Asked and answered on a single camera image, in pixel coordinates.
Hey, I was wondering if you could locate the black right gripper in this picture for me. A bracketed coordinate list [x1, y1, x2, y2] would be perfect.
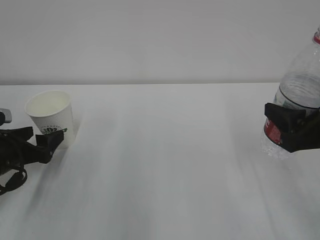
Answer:
[264, 103, 320, 153]

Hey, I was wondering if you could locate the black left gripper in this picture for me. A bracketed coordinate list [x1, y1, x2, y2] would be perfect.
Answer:
[0, 126, 64, 175]

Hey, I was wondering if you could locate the clear water bottle red label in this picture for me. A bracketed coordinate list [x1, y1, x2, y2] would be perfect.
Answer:
[261, 31, 320, 160]

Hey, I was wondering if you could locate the white paper cup green logo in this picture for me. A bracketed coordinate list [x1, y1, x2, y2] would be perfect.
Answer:
[24, 90, 76, 149]

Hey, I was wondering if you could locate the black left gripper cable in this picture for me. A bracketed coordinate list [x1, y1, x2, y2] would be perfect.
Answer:
[0, 139, 28, 196]

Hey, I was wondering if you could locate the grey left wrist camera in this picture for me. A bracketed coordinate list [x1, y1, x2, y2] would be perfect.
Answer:
[0, 108, 12, 126]

